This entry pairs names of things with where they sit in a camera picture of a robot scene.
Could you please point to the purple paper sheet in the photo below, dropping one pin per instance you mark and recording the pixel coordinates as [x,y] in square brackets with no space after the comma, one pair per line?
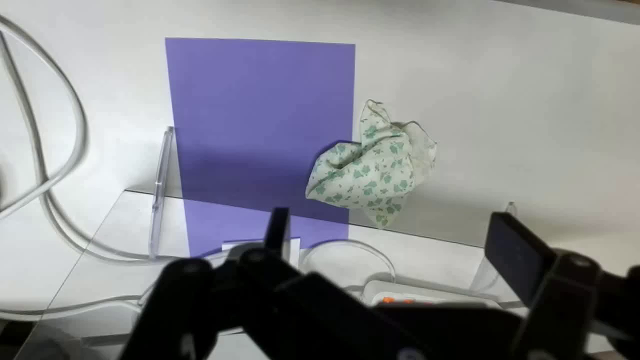
[261,107]

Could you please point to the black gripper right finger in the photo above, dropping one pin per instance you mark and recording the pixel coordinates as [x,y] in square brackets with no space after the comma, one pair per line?
[516,250]

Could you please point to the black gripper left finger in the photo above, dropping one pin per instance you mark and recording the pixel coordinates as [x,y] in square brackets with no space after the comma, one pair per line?
[276,231]

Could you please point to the clear acrylic board stand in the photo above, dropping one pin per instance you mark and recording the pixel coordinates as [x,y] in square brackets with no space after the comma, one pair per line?
[163,192]

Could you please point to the white cloth with green print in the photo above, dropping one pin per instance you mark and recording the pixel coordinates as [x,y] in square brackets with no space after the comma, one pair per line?
[373,166]

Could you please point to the white power strip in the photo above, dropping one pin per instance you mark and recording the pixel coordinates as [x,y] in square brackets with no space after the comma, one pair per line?
[427,293]

